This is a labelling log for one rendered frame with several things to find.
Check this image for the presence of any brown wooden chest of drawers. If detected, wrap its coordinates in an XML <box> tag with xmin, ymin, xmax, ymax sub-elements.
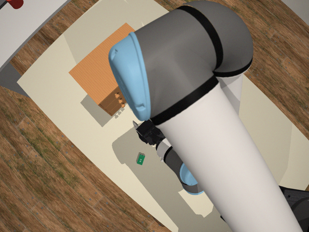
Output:
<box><xmin>69</xmin><ymin>23</ymin><xmax>135</xmax><ymax>116</ymax></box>

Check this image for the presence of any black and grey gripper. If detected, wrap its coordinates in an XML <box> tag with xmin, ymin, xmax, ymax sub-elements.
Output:
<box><xmin>133</xmin><ymin>119</ymin><xmax>166</xmax><ymax>150</ymax></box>

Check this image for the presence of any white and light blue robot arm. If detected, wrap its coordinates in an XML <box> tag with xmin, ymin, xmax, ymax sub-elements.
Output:
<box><xmin>108</xmin><ymin>0</ymin><xmax>309</xmax><ymax>232</ymax></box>

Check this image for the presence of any brown wooden drawer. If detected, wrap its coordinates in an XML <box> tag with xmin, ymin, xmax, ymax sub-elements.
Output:
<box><xmin>100</xmin><ymin>87</ymin><xmax>121</xmax><ymax>108</ymax></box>
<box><xmin>105</xmin><ymin>93</ymin><xmax>124</xmax><ymax>112</ymax></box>
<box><xmin>110</xmin><ymin>98</ymin><xmax>126</xmax><ymax>115</ymax></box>

